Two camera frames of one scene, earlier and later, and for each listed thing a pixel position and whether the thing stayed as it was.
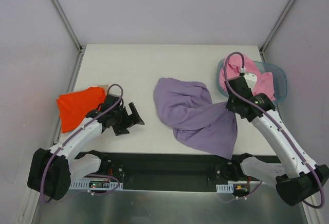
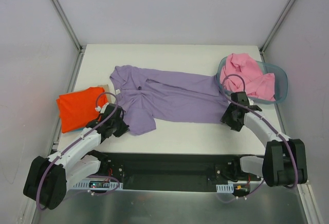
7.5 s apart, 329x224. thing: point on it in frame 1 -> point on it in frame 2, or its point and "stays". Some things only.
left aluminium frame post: [61, 14] stays
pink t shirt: [264, 83] stays
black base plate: [168, 171] stays
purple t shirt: [187, 107] -> [147, 95]
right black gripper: [238, 90] -> [229, 117]
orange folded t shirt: [74, 107] stays
